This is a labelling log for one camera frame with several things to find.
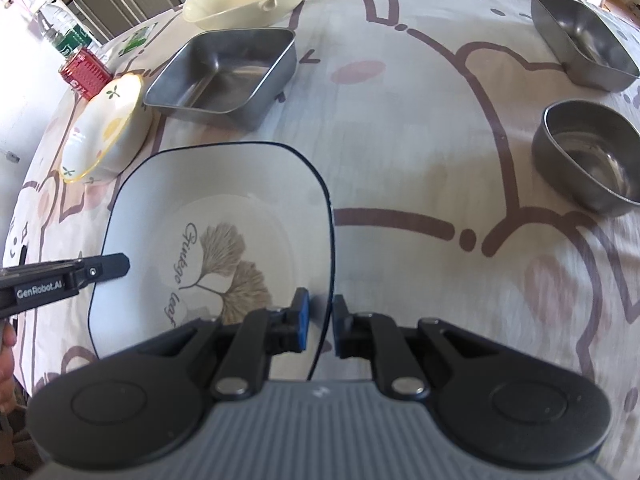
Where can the green and white packet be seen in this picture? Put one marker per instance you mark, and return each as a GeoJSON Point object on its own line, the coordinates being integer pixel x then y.
{"type": "Point", "coordinates": [135, 40]}

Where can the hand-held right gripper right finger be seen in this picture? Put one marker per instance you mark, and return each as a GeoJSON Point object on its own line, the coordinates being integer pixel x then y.
{"type": "Point", "coordinates": [340, 332]}

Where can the red drink can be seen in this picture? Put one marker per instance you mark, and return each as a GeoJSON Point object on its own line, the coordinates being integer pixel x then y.
{"type": "Point", "coordinates": [85, 72]}

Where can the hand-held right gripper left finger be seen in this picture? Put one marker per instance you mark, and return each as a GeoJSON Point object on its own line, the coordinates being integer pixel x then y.
{"type": "Point", "coordinates": [301, 322]}

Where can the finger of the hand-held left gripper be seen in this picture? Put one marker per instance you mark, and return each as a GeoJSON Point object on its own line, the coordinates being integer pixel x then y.
{"type": "Point", "coordinates": [107, 265]}

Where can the cartoon printed tablecloth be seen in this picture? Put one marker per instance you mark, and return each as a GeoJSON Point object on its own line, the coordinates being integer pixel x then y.
{"type": "Point", "coordinates": [400, 160]}

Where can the floral yellow-rimmed bowl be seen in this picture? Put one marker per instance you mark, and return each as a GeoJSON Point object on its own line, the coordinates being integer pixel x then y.
{"type": "Point", "coordinates": [100, 130]}

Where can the white square leaf-print plate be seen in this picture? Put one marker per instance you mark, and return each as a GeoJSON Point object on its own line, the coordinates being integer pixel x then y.
{"type": "Point", "coordinates": [225, 195]}

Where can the clear plastic bottle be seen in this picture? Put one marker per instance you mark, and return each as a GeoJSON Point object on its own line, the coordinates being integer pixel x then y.
{"type": "Point", "coordinates": [60, 27]}

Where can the deep square steel container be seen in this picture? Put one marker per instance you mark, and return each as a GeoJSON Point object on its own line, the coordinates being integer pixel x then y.
{"type": "Point", "coordinates": [585, 35]}

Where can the large shallow steel tray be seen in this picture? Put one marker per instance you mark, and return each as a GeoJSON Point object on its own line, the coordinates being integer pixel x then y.
{"type": "Point", "coordinates": [225, 80]}

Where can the rounded steel bowl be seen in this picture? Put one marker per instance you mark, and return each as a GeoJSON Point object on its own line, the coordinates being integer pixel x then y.
{"type": "Point", "coordinates": [580, 155]}

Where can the person's left hand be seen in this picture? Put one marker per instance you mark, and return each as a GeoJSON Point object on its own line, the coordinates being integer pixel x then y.
{"type": "Point", "coordinates": [6, 345]}

